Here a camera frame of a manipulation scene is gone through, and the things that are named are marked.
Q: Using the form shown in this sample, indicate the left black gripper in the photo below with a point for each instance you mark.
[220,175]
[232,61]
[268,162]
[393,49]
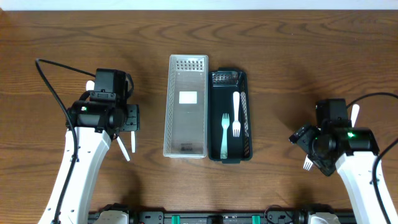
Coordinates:
[132,117]

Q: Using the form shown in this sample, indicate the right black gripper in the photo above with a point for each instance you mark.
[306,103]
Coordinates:
[319,162]

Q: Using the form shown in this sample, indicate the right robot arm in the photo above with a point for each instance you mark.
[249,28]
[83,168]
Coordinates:
[359,166]

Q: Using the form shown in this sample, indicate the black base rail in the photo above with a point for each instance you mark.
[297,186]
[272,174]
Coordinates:
[314,213]

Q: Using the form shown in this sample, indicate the white plastic spoon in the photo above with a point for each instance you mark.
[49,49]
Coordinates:
[123,148]
[90,85]
[133,141]

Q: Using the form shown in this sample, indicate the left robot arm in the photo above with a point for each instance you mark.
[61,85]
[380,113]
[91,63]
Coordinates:
[93,121]

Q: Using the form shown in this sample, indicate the clear perforated plastic basket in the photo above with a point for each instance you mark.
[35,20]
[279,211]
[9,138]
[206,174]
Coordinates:
[185,133]

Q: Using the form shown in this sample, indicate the pale green plastic fork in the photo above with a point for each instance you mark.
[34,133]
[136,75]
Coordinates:
[224,142]

